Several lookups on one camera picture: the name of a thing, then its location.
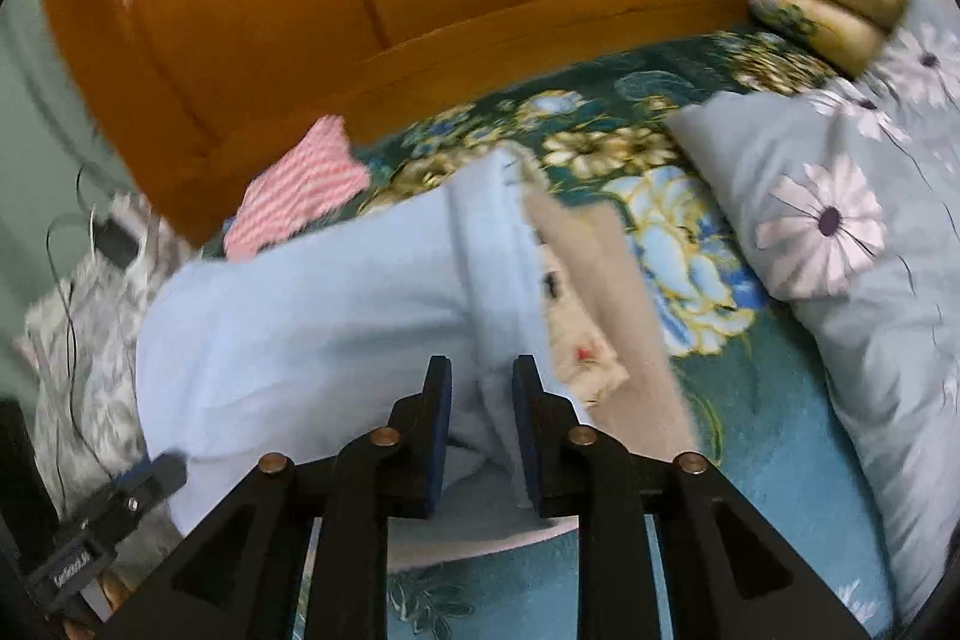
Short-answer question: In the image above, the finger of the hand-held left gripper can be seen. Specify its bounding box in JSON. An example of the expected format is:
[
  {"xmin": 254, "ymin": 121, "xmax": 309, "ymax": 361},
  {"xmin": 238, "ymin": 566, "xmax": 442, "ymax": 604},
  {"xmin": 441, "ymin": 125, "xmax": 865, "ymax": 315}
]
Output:
[{"xmin": 112, "ymin": 452, "xmax": 188, "ymax": 507}]

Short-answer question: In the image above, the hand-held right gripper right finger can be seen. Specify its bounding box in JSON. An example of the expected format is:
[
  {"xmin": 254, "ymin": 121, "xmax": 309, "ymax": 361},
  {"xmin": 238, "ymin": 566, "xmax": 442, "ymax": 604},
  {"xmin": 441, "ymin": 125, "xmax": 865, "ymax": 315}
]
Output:
[{"xmin": 512, "ymin": 355, "xmax": 875, "ymax": 640}]

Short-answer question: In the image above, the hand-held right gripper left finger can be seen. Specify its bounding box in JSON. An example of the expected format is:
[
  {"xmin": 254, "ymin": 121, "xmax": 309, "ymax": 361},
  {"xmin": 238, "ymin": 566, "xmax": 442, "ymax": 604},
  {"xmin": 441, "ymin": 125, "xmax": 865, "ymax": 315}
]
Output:
[{"xmin": 97, "ymin": 355, "xmax": 455, "ymax": 640}]

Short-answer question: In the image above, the light blue shirt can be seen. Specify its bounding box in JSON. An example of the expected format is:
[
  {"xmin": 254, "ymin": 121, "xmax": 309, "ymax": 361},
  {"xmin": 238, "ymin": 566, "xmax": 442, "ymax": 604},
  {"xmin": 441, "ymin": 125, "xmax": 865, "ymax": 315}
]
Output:
[{"xmin": 135, "ymin": 149, "xmax": 601, "ymax": 536}]

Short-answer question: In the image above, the cream floral cloth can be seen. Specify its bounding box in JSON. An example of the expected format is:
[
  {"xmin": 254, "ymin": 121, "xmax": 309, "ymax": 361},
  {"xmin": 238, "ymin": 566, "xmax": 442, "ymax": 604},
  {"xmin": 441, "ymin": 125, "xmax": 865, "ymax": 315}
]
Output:
[{"xmin": 536, "ymin": 227, "xmax": 631, "ymax": 405}]

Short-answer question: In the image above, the grey floral cloth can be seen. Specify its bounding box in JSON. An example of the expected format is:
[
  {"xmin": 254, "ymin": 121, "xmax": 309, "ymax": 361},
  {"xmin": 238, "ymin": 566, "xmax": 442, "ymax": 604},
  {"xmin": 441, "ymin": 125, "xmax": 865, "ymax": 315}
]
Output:
[{"xmin": 22, "ymin": 190, "xmax": 200, "ymax": 588}]

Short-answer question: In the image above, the folded beige cloth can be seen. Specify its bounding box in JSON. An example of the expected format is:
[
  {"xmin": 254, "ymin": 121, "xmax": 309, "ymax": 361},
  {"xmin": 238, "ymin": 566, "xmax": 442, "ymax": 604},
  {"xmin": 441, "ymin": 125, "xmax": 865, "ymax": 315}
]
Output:
[{"xmin": 517, "ymin": 145, "xmax": 702, "ymax": 461}]

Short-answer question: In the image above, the teal floral blanket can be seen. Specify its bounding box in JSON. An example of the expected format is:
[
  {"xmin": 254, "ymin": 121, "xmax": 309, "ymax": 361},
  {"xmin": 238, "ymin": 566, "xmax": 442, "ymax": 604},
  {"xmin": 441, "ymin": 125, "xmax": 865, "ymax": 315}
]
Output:
[{"xmin": 199, "ymin": 29, "xmax": 901, "ymax": 640}]

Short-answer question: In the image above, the black power adapter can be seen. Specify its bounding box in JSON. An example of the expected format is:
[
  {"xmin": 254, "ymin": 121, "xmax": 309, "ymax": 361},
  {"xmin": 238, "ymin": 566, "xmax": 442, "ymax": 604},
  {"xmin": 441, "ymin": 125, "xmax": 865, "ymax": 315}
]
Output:
[{"xmin": 94, "ymin": 218, "xmax": 147, "ymax": 266}]

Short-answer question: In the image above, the pink striped cloth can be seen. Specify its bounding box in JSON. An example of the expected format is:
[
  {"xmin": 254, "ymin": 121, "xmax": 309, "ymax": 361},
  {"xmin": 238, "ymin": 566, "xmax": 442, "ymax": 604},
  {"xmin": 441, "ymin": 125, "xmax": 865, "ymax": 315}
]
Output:
[{"xmin": 223, "ymin": 115, "xmax": 372, "ymax": 262}]

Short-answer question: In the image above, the grey-blue floral duvet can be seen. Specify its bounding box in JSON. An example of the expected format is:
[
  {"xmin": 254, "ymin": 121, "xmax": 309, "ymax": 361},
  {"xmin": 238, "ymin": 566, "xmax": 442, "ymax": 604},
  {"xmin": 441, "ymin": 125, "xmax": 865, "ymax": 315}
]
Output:
[{"xmin": 664, "ymin": 0, "xmax": 960, "ymax": 626}]

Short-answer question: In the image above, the yellow green floral pillow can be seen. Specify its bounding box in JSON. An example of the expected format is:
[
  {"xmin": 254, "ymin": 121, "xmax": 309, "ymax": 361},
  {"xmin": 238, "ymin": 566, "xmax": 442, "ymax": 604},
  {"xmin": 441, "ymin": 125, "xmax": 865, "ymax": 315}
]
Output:
[{"xmin": 750, "ymin": 0, "xmax": 890, "ymax": 79}]

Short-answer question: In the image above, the black cable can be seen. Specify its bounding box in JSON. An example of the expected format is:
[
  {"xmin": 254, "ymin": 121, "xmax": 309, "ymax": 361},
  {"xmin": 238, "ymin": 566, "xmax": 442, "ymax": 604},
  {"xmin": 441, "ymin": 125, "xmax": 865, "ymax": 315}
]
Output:
[{"xmin": 45, "ymin": 160, "xmax": 125, "ymax": 483}]

